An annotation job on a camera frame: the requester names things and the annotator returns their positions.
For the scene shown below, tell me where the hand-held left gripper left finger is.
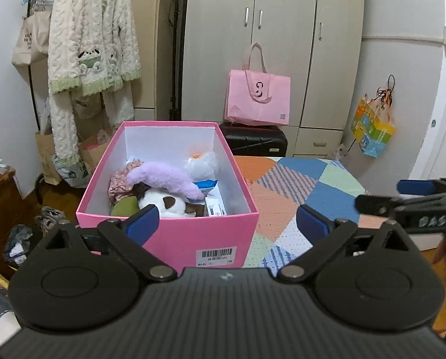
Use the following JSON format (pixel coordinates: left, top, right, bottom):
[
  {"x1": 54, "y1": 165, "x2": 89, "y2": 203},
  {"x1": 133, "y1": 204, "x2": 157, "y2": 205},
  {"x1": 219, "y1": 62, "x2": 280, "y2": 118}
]
[{"x1": 43, "y1": 204, "x2": 176, "y2": 282}]

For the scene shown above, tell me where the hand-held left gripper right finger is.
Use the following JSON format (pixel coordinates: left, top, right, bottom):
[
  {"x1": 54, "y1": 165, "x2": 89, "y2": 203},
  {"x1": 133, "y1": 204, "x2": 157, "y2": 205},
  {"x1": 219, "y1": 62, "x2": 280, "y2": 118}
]
[{"x1": 277, "y1": 204, "x2": 411, "y2": 282}]

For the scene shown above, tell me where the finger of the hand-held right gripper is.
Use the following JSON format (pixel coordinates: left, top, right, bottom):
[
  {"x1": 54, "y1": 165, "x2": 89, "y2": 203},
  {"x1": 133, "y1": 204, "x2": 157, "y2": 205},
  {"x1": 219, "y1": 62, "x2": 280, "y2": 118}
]
[
  {"x1": 397, "y1": 177, "x2": 446, "y2": 196},
  {"x1": 354, "y1": 193, "x2": 409, "y2": 216}
]

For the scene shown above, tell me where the green soft ball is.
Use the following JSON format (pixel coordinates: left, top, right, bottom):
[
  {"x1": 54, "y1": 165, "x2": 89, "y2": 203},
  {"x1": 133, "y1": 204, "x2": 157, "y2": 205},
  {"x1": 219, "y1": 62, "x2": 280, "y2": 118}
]
[{"x1": 111, "y1": 196, "x2": 139, "y2": 217}]

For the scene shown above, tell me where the pink floral cloth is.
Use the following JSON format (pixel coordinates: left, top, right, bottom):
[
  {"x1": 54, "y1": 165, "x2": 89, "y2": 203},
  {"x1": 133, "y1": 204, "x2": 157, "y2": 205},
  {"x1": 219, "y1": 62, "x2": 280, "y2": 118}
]
[{"x1": 108, "y1": 160, "x2": 145, "y2": 206}]

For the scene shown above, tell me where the purple plush toy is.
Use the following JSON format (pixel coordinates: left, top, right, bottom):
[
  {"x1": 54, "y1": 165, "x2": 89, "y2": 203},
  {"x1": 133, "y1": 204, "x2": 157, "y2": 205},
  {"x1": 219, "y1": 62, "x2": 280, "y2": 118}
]
[{"x1": 127, "y1": 162, "x2": 205, "y2": 200}]

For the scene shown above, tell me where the pink cardboard box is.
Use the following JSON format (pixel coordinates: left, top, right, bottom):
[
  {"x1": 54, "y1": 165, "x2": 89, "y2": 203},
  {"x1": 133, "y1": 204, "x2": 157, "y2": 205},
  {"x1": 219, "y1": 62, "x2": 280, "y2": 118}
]
[{"x1": 76, "y1": 121, "x2": 260, "y2": 269}]

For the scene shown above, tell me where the white tube carton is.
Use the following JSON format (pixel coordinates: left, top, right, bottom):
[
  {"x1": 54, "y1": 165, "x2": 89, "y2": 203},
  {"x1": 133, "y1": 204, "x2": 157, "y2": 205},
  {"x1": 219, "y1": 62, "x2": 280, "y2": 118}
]
[{"x1": 204, "y1": 194, "x2": 227, "y2": 217}]

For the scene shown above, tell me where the blue packet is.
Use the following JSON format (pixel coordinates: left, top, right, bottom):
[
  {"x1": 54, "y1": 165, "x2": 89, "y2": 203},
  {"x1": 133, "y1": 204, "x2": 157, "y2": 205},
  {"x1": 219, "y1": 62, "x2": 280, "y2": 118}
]
[{"x1": 193, "y1": 179, "x2": 220, "y2": 197}]

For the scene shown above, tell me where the white plush toy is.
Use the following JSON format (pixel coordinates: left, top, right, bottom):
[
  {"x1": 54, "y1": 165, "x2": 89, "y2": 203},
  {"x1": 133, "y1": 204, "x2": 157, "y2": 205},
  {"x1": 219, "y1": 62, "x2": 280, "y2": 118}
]
[{"x1": 183, "y1": 151, "x2": 220, "y2": 182}]

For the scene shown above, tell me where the white and brown plush dog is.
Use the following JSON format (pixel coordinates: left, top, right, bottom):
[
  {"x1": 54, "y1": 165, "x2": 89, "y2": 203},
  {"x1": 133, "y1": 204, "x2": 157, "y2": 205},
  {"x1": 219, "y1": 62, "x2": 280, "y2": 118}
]
[{"x1": 137, "y1": 188, "x2": 205, "y2": 219}]

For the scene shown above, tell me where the colourful hanging gift bag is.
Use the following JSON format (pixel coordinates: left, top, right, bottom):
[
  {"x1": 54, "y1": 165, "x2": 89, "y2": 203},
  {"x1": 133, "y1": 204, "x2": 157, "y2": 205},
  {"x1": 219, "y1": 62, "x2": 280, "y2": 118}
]
[{"x1": 350, "y1": 75, "x2": 396, "y2": 158}]

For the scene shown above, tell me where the brown paper bag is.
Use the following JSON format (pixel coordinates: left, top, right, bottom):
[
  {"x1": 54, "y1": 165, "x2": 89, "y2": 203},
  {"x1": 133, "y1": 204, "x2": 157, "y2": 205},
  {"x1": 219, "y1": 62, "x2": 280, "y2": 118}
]
[
  {"x1": 78, "y1": 129, "x2": 113, "y2": 176},
  {"x1": 36, "y1": 131, "x2": 62, "y2": 185}
]

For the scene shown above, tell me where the pair of sneakers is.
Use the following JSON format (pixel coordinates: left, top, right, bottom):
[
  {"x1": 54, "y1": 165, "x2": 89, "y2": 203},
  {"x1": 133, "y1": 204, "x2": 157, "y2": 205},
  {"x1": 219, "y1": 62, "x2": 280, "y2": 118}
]
[{"x1": 34, "y1": 206, "x2": 68, "y2": 238}]

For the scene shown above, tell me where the black suitcase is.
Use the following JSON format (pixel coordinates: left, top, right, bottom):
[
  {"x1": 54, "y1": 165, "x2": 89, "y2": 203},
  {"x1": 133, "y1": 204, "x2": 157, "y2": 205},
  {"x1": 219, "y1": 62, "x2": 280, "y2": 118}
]
[{"x1": 219, "y1": 123, "x2": 287, "y2": 158}]

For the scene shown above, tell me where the pink tote bag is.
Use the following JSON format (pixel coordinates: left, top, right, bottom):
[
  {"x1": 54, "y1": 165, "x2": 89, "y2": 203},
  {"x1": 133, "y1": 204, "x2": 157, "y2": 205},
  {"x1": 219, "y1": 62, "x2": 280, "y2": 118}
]
[{"x1": 225, "y1": 43, "x2": 291, "y2": 127}]

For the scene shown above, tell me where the dark crumpled cloth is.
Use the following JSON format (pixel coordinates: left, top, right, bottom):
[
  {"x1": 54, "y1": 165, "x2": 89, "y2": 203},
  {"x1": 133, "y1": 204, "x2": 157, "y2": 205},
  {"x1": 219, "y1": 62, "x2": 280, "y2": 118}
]
[{"x1": 3, "y1": 224, "x2": 34, "y2": 268}]

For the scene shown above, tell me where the black tripod stand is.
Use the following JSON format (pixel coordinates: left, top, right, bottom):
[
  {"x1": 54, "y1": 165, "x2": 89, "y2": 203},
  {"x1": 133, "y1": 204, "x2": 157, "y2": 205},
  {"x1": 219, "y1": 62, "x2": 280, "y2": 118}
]
[{"x1": 168, "y1": 0, "x2": 183, "y2": 121}]

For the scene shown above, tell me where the black coat rack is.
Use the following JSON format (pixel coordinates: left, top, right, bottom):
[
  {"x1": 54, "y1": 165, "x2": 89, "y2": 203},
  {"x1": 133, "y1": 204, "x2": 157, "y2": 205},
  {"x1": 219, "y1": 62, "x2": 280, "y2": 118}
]
[{"x1": 20, "y1": 0, "x2": 59, "y2": 204}]

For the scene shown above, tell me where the beige cabinet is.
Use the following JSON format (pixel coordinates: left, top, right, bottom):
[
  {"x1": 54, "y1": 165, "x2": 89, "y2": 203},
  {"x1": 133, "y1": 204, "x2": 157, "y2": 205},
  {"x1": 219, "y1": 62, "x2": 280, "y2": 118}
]
[{"x1": 123, "y1": 0, "x2": 188, "y2": 122}]

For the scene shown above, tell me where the grey wardrobe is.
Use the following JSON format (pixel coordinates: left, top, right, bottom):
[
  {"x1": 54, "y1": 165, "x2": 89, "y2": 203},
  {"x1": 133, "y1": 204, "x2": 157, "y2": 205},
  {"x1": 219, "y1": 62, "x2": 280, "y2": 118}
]
[{"x1": 180, "y1": 0, "x2": 368, "y2": 158}]

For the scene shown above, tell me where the cream fluffy robe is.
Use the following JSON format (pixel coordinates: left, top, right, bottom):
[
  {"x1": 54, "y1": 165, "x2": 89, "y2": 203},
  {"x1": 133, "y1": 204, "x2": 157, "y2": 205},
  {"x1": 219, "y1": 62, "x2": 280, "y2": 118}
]
[{"x1": 48, "y1": 0, "x2": 141, "y2": 169}]

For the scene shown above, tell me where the beige canvas tote bag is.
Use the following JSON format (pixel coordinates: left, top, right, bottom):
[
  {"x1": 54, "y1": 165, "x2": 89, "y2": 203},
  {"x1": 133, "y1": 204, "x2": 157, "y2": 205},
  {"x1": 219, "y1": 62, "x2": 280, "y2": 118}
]
[{"x1": 11, "y1": 9, "x2": 53, "y2": 68}]

